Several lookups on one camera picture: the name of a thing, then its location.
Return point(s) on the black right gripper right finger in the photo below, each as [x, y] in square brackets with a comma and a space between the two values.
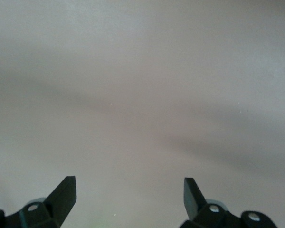
[192, 202]

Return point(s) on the brown table cover sheet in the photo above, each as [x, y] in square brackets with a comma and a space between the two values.
[142, 95]

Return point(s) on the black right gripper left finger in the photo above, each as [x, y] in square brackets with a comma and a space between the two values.
[64, 199]

